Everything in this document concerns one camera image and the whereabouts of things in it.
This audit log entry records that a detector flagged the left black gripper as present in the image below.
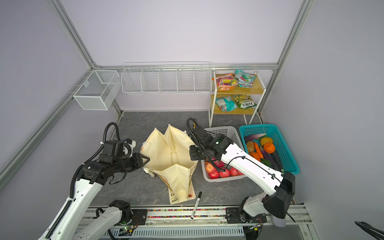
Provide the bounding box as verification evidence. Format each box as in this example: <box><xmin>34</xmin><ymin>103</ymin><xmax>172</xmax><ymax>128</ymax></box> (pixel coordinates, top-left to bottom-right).
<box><xmin>113</xmin><ymin>152</ymin><xmax>150</xmax><ymax>174</ymax></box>

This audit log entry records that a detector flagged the cream floral tote bag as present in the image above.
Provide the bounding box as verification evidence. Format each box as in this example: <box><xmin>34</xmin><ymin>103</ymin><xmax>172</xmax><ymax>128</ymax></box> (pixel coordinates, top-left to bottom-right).
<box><xmin>141</xmin><ymin>125</ymin><xmax>198</xmax><ymax>205</ymax></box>

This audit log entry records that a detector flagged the pink red apple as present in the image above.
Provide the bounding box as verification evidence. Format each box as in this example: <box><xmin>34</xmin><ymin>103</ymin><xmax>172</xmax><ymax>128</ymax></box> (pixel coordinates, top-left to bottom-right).
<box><xmin>205</xmin><ymin>163</ymin><xmax>217</xmax><ymax>174</ymax></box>

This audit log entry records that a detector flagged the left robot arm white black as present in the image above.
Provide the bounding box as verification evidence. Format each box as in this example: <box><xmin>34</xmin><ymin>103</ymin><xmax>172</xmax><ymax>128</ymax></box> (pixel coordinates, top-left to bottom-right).
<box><xmin>40</xmin><ymin>122</ymin><xmax>151</xmax><ymax>240</ymax></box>

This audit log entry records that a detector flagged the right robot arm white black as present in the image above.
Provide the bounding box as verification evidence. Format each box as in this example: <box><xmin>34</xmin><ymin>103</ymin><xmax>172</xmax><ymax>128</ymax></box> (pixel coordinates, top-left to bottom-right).
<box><xmin>187</xmin><ymin>118</ymin><xmax>296</xmax><ymax>223</ymax></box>

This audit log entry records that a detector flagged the teal white snack bag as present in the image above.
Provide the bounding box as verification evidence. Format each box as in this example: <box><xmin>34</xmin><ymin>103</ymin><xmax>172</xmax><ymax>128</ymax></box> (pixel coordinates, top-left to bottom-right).
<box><xmin>215</xmin><ymin>96</ymin><xmax>238</xmax><ymax>113</ymax></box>

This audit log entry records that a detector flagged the green Fox's candy bag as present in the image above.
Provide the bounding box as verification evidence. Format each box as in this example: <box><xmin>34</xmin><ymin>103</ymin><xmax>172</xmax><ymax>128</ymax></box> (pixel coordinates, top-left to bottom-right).
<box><xmin>232</xmin><ymin>95</ymin><xmax>256</xmax><ymax>110</ymax></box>

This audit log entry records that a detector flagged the teal pink snack bag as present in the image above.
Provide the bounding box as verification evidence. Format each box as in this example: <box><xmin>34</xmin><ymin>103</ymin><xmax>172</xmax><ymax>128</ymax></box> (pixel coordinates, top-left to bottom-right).
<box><xmin>235</xmin><ymin>70</ymin><xmax>255</xmax><ymax>88</ymax></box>

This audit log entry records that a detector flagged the white plastic fruit basket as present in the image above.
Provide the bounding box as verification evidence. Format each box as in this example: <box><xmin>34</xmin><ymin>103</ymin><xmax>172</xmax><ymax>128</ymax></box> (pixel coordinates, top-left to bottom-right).
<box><xmin>201</xmin><ymin>126</ymin><xmax>247</xmax><ymax>183</ymax></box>

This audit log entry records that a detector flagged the red apple front left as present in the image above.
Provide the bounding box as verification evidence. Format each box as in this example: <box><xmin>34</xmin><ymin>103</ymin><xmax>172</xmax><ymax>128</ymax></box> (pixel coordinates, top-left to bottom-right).
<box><xmin>209</xmin><ymin>171</ymin><xmax>220</xmax><ymax>180</ymax></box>

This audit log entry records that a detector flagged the red apple front middle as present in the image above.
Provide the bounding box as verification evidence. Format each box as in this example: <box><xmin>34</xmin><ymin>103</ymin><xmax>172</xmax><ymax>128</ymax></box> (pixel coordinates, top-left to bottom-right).
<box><xmin>219</xmin><ymin>169</ymin><xmax>231</xmax><ymax>178</ymax></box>

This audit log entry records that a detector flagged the red apple front right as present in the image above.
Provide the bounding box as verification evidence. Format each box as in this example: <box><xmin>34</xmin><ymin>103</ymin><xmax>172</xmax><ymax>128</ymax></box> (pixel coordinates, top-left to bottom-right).
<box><xmin>230</xmin><ymin>167</ymin><xmax>243</xmax><ymax>177</ymax></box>

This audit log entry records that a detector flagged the white wooden two-tier shelf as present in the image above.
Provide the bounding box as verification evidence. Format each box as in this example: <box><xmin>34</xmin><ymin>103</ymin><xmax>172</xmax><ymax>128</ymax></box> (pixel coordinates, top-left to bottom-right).
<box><xmin>209</xmin><ymin>70</ymin><xmax>267</xmax><ymax>127</ymax></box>

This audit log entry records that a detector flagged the purple eggplant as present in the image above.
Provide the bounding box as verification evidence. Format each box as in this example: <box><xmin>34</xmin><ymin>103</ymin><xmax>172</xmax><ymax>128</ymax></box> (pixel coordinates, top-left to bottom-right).
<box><xmin>260</xmin><ymin>148</ymin><xmax>282</xmax><ymax>172</ymax></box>

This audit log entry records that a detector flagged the black marker pen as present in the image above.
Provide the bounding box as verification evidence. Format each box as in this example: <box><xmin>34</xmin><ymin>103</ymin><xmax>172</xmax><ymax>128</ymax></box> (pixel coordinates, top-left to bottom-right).
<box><xmin>191</xmin><ymin>192</ymin><xmax>202</xmax><ymax>220</ymax></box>

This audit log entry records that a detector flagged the white mesh box basket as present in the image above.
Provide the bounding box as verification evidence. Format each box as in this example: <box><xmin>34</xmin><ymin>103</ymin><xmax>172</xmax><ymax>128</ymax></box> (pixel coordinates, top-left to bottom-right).
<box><xmin>74</xmin><ymin>70</ymin><xmax>122</xmax><ymax>111</ymax></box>

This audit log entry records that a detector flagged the teal plastic vegetable basket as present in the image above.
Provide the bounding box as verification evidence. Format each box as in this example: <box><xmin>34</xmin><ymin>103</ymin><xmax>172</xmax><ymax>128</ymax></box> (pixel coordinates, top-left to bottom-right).
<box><xmin>239</xmin><ymin>124</ymin><xmax>300</xmax><ymax>175</ymax></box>

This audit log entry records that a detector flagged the grey wrist rest pad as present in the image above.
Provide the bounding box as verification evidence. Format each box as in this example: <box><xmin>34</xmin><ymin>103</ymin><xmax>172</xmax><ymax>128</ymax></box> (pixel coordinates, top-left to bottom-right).
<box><xmin>271</xmin><ymin>216</ymin><xmax>287</xmax><ymax>228</ymax></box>

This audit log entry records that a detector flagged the white wire wall basket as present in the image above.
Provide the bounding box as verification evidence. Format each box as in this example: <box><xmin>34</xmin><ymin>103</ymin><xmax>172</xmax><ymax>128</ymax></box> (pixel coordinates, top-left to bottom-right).
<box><xmin>121</xmin><ymin>62</ymin><xmax>212</xmax><ymax>94</ymax></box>

